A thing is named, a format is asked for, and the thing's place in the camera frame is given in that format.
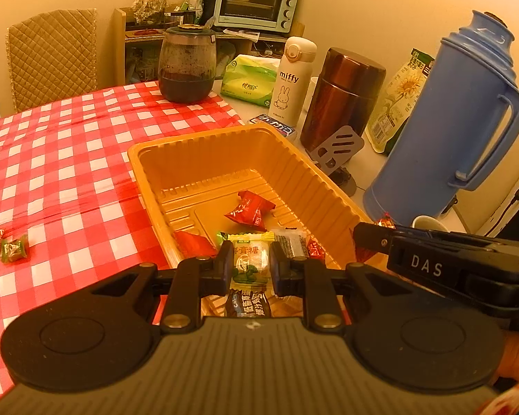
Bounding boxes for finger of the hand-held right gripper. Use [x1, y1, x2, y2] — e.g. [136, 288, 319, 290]
[352, 222, 395, 254]

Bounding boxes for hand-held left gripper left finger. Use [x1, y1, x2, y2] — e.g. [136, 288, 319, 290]
[69, 248, 236, 333]

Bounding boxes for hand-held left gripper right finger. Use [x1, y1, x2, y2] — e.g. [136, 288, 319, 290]
[269, 241, 437, 333]

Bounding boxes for round red foil candy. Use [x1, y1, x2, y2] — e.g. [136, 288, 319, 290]
[355, 213, 396, 265]

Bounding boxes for yellow green candy packet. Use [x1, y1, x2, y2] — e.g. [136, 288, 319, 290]
[227, 232, 272, 291]

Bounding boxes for small red candy packet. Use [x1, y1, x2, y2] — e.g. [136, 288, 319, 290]
[306, 239, 326, 261]

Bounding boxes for red crinkled snack packet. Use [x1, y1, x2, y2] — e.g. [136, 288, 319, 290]
[224, 190, 276, 231]

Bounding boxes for orange plastic tray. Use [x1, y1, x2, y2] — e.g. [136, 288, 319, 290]
[127, 122, 382, 326]

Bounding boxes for dark seaweed snack packet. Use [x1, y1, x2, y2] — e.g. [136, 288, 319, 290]
[270, 228, 309, 261]

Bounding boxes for dark brown snack packet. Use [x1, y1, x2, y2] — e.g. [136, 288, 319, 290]
[224, 289, 274, 319]

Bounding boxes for white cup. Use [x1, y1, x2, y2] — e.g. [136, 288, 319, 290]
[411, 215, 449, 233]

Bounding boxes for grey phone stand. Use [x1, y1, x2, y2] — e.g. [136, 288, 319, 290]
[309, 124, 365, 196]

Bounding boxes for sunflower seed bag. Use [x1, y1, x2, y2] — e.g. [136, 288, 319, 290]
[365, 48, 436, 157]

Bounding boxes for blue gum pack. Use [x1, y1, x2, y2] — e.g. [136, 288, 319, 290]
[248, 114, 298, 140]

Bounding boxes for large blue thermos jug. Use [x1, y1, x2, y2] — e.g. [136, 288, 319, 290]
[362, 9, 519, 228]

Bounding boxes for brown metal thermos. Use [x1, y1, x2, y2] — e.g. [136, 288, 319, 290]
[300, 47, 386, 153]

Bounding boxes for white rabbit-print bottle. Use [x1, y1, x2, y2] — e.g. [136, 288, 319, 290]
[267, 36, 318, 122]

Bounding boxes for green tissue pack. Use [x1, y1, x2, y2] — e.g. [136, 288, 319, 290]
[221, 54, 280, 107]

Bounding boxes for glass jar with dark liquid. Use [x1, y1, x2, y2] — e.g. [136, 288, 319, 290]
[157, 25, 217, 105]

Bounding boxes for red checkered tablecloth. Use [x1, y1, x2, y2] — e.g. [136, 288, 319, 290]
[0, 80, 248, 381]

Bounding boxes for green wrapped candy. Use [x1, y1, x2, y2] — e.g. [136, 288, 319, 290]
[0, 233, 29, 264]

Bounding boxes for wooden shelf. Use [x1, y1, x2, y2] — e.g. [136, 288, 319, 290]
[112, 6, 306, 88]

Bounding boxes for light blue toaster oven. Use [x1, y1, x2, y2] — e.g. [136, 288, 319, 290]
[209, 0, 300, 38]

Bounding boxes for beige quilted chair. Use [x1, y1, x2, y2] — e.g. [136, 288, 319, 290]
[6, 8, 99, 114]

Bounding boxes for plastic jar with orange lid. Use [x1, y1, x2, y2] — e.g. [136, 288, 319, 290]
[131, 0, 168, 25]

